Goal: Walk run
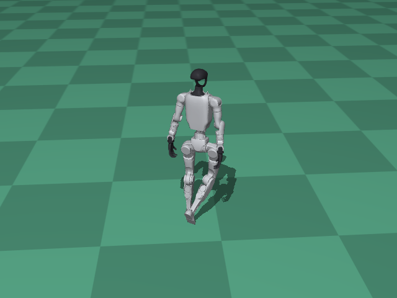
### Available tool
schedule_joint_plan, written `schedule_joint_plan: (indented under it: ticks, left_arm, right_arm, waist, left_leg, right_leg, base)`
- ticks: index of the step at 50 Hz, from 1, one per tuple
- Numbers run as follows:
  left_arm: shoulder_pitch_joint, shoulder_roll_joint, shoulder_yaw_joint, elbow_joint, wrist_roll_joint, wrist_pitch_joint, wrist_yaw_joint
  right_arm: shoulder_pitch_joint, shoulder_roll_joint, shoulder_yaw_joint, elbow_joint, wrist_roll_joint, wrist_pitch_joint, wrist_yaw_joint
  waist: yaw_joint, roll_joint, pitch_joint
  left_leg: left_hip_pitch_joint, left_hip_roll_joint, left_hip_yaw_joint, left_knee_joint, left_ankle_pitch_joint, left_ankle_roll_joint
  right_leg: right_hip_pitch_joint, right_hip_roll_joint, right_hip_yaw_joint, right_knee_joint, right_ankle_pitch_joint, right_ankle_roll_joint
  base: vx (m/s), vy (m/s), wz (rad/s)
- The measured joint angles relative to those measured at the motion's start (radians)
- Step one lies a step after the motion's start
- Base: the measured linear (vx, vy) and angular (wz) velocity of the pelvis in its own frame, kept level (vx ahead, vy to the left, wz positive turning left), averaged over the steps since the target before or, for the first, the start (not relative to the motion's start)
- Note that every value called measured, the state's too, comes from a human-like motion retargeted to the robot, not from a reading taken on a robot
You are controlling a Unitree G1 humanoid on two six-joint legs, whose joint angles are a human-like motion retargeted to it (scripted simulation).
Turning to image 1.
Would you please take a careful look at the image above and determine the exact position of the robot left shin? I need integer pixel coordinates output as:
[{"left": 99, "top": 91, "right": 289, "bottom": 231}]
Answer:
[{"left": 184, "top": 174, "right": 194, "bottom": 210}]

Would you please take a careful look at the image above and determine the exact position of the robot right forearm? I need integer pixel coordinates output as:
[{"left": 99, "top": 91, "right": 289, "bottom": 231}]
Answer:
[{"left": 215, "top": 121, "right": 225, "bottom": 151}]

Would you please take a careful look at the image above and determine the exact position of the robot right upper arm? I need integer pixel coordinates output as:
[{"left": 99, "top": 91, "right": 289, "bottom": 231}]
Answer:
[{"left": 208, "top": 96, "right": 222, "bottom": 129}]

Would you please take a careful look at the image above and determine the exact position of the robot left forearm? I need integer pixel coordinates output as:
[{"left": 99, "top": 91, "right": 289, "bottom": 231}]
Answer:
[{"left": 167, "top": 113, "right": 179, "bottom": 141}]

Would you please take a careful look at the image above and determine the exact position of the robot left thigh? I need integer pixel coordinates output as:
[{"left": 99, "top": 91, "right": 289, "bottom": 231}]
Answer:
[{"left": 181, "top": 140, "right": 195, "bottom": 185}]

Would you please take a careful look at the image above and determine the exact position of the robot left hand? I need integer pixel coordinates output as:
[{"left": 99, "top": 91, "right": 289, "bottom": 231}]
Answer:
[{"left": 167, "top": 137, "right": 177, "bottom": 158}]

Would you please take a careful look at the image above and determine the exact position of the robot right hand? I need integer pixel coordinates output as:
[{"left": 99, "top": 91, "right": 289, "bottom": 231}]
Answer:
[{"left": 214, "top": 147, "right": 224, "bottom": 169}]

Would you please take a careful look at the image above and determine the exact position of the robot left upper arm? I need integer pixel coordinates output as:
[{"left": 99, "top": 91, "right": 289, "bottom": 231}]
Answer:
[{"left": 173, "top": 93, "right": 187, "bottom": 122}]

